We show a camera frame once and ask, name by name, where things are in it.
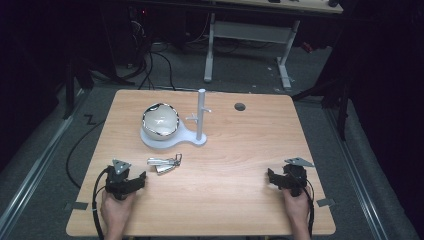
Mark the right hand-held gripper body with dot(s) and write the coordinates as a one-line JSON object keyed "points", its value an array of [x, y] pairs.
{"points": [[296, 178]]}

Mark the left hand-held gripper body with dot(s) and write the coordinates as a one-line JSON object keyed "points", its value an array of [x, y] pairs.
{"points": [[117, 182]]}

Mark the grey tape piece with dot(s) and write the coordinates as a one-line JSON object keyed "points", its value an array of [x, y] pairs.
{"points": [[325, 202], [77, 205]]}

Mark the shiny metal cup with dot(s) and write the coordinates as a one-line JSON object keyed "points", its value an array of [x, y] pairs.
{"points": [[160, 120]]}

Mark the white stand with pegged pole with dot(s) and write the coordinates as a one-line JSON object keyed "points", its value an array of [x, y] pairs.
{"points": [[201, 110]]}

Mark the black metal stand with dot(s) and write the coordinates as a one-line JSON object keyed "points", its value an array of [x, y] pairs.
{"points": [[341, 100], [71, 90]]}

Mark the white-framed wooden desk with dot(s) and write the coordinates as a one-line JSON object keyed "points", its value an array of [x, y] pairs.
{"points": [[253, 33]]}

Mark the metal floor rail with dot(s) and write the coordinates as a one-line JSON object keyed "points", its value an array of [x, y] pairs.
{"points": [[356, 173], [33, 176]]}

